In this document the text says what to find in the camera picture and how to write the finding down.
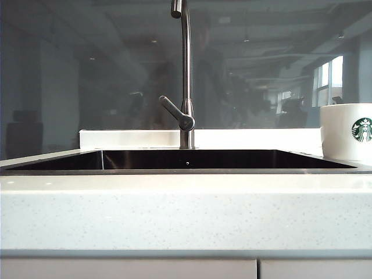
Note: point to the grey cabinet door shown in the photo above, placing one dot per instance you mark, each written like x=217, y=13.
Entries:
x=316, y=269
x=128, y=269

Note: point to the black rectangular sink basin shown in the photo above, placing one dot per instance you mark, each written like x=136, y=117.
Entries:
x=203, y=160

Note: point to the steel gooseneck faucet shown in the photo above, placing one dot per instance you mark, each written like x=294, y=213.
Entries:
x=187, y=58

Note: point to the white Starbucks logo mug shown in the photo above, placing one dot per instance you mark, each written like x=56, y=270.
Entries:
x=337, y=130

